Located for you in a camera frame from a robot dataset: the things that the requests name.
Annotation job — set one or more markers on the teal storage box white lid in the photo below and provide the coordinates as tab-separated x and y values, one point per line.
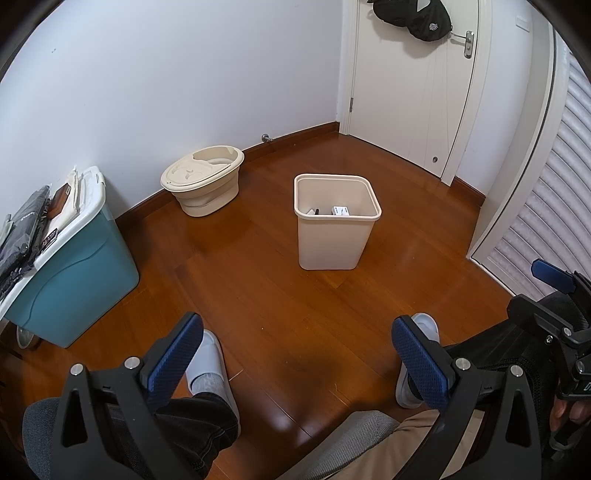
78	286

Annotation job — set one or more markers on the beige fabric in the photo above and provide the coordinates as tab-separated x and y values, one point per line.
415	441

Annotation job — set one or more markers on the black hanging bag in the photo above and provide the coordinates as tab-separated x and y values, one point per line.
415	16

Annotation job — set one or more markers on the white louvered closet door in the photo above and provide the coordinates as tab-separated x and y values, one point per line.
554	184

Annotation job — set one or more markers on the grey sock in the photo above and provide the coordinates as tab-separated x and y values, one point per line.
207	383

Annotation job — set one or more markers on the white slipper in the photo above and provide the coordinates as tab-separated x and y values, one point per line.
211	350
427	325

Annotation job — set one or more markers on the person's left leg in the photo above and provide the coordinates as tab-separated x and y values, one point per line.
198	424

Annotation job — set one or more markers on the grey chair seat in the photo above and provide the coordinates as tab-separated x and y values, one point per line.
341	443

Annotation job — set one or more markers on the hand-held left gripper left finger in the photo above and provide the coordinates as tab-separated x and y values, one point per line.
178	353

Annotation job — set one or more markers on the cream folded cloth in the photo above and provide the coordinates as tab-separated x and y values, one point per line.
75	203

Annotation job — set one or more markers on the brown flat item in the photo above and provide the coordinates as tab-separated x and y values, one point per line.
59	201

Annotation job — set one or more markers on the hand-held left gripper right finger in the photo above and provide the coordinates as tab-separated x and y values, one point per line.
420	362

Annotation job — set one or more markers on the white wall switch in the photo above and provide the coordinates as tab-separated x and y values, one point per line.
523	23

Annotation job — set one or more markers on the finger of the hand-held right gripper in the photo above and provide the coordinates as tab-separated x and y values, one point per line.
538	316
551	273

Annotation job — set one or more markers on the person's right hand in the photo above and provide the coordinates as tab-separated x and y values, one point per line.
561	413

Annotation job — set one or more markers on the beige mop bucket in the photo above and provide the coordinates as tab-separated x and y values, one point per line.
203	196

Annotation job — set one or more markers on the beige plastic bin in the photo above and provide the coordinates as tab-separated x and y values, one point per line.
328	244

